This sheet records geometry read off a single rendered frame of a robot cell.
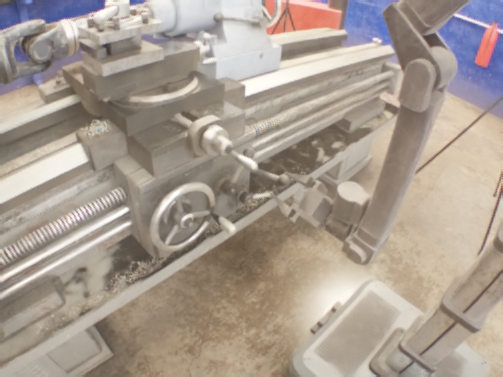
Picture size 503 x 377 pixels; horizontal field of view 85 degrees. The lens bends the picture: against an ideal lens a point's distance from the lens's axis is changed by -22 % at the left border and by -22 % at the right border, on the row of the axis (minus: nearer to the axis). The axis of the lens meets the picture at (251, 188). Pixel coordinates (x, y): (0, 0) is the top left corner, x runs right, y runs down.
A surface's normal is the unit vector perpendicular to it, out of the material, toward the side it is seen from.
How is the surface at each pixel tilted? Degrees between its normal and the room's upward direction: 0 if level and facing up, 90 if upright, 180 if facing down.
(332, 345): 0
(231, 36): 66
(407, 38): 93
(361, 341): 0
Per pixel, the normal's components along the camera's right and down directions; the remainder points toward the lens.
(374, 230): -0.68, 0.29
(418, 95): -0.74, 0.43
